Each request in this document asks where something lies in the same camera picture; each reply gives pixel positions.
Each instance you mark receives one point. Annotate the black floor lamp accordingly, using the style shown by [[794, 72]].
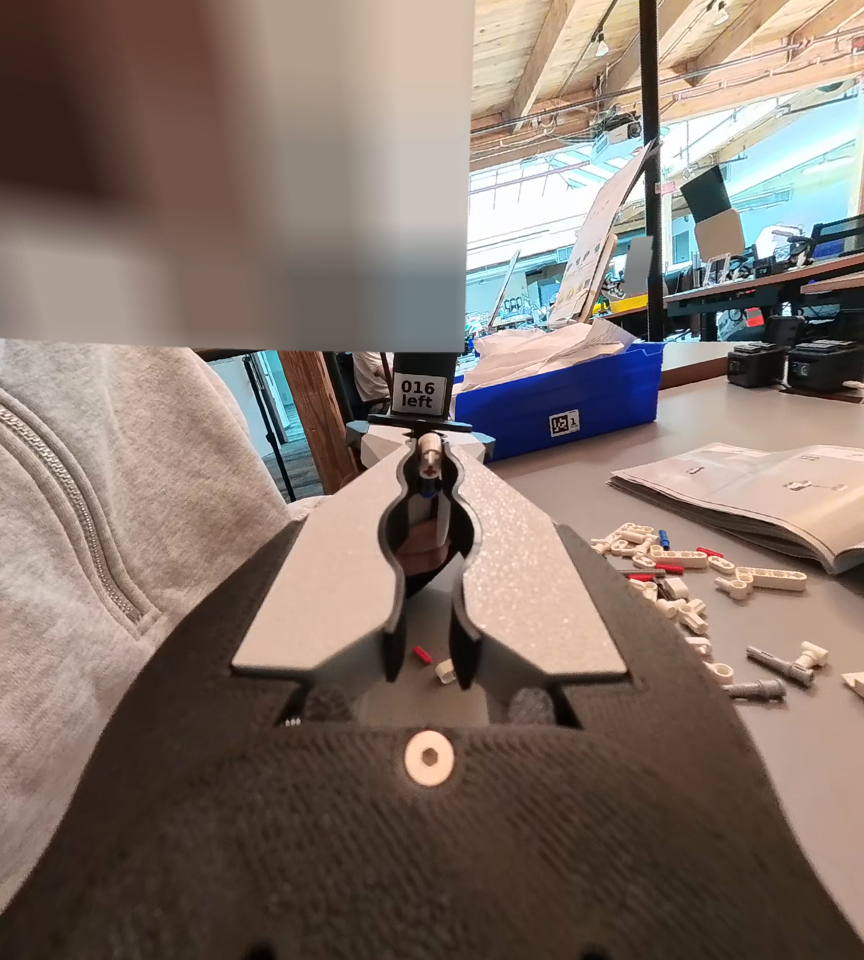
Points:
[[649, 150]]

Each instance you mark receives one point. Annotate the crumpled white paper bags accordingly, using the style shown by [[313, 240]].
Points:
[[544, 349]]

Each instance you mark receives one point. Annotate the wooden post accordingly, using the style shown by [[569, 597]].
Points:
[[316, 420]]

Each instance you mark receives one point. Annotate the person's grey hoodie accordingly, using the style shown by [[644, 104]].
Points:
[[64, 525]]

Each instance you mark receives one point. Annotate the small white lego connector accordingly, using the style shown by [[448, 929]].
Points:
[[445, 670]]

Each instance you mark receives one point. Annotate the open instruction booklet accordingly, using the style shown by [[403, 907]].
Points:
[[777, 495]]

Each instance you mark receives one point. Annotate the short grey lego pin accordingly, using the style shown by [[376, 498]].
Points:
[[758, 690]]

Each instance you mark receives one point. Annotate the blue plastic bin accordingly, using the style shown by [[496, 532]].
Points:
[[552, 397]]

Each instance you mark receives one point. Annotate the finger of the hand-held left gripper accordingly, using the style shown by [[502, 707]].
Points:
[[479, 444], [383, 450]]

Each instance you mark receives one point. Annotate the person's left hand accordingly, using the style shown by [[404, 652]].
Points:
[[421, 555]]

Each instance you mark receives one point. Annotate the long wooden desk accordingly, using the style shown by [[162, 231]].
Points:
[[814, 266]]

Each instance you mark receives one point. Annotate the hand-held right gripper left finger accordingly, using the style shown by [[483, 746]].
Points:
[[312, 592]]

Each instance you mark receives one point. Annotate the pile of lego pieces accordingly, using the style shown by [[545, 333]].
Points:
[[676, 556]]

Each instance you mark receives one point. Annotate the small red lego pin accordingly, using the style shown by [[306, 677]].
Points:
[[422, 655]]

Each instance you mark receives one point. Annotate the upright instruction sheet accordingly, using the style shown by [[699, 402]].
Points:
[[597, 240]]

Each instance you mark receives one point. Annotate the black tripod stand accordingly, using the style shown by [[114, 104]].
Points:
[[263, 405]]

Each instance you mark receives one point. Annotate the white lego pin assembly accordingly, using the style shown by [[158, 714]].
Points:
[[430, 456]]

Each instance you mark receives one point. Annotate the black battery charger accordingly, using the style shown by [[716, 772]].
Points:
[[833, 356], [758, 360]]

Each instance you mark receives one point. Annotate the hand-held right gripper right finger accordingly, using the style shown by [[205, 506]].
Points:
[[544, 592]]

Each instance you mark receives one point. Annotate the grey axle with white connector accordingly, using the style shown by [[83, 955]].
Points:
[[777, 664]]

